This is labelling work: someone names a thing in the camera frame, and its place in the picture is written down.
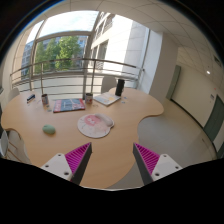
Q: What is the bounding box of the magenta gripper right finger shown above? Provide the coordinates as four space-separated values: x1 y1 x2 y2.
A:
133 143 182 185

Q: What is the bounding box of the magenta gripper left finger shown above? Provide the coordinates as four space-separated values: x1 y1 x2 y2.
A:
42 143 92 185

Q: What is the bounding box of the green computer mouse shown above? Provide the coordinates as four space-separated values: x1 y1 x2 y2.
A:
42 125 55 135

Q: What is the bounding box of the pink round mouse pad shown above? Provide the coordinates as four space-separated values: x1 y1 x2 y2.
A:
77 113 114 138

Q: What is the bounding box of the red and blue book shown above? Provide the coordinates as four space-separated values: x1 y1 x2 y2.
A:
53 98 85 113

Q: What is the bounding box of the white chair at left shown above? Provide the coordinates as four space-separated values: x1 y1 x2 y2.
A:
0 130 30 164

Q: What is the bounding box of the red white cup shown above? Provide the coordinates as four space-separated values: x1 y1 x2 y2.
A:
85 93 93 104

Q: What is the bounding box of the patterned cup left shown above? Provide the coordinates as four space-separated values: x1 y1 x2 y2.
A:
41 94 49 105

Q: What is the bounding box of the green door right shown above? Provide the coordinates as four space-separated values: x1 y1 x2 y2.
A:
204 96 224 141

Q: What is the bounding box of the black small device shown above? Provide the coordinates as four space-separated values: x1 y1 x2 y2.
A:
27 94 36 102

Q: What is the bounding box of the black cylindrical bottle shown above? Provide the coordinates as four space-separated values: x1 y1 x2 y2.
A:
115 79 125 96

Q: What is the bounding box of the white chair behind table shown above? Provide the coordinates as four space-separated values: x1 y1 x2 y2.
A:
101 76 117 93

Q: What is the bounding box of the grey door far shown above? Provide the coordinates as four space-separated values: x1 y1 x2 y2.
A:
166 65 181 100

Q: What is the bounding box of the metal window railing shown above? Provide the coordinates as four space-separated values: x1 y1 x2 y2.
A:
10 58 143 96

